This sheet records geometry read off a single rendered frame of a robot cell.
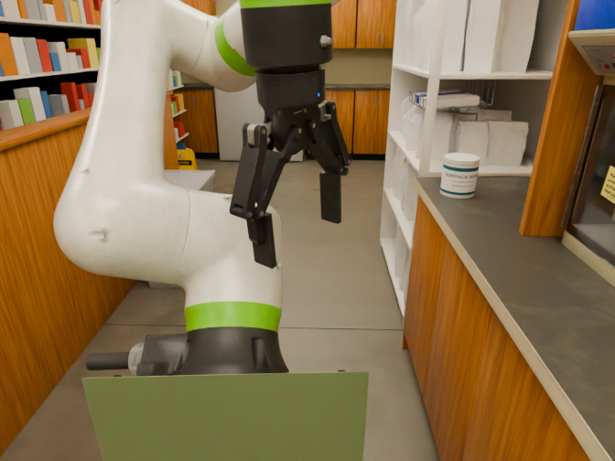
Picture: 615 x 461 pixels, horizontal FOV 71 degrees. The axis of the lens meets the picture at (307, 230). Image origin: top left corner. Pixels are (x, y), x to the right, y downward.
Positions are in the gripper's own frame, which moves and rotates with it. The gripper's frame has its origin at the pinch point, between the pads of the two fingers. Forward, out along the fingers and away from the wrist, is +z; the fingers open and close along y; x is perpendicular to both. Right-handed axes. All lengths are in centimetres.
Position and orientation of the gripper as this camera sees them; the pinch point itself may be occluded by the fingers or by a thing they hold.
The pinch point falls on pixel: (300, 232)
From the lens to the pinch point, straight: 55.4
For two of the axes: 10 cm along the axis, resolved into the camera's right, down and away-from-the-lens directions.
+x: 7.9, 2.6, -5.6
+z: 0.5, 8.8, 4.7
